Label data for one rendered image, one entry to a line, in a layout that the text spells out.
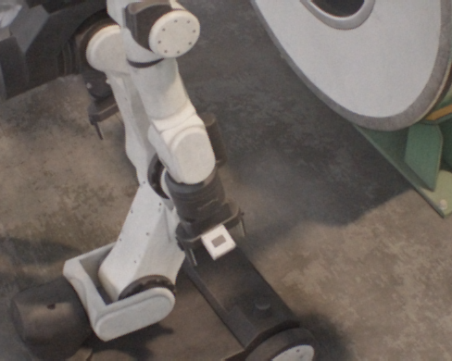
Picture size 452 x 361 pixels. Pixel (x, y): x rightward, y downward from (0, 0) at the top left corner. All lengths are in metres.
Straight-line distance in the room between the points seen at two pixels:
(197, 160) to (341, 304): 0.94
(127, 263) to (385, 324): 0.74
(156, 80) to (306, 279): 1.11
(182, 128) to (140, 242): 0.51
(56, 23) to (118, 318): 0.72
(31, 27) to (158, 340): 0.86
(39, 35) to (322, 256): 1.23
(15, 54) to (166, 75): 0.29
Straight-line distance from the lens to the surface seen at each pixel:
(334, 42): 2.28
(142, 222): 1.68
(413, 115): 2.04
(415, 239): 2.29
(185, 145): 1.23
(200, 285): 1.91
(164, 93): 1.19
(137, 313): 1.72
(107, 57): 1.32
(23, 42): 1.29
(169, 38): 1.10
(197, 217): 1.36
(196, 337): 1.82
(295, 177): 2.46
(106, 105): 1.72
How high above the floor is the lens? 1.62
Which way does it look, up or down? 41 degrees down
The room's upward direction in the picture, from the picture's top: 4 degrees counter-clockwise
